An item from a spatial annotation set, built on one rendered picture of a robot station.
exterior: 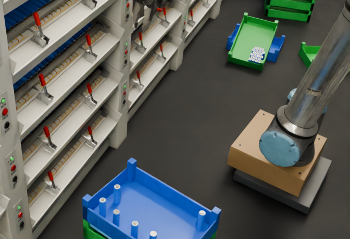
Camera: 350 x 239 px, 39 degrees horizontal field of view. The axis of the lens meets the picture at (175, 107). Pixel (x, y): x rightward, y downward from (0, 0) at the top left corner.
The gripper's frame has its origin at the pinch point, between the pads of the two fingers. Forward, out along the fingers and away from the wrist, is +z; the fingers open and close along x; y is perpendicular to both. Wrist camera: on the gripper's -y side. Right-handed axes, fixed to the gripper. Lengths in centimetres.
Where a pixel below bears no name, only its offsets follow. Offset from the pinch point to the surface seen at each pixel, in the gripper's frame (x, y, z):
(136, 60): 13.1, 21.1, 21.1
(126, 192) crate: -39, -38, 32
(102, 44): 6.6, -9.2, 8.8
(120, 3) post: 6.9, -4.6, -5.9
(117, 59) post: 7.1, 1.7, 15.8
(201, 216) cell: -62, -36, 25
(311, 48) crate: -14, 149, 16
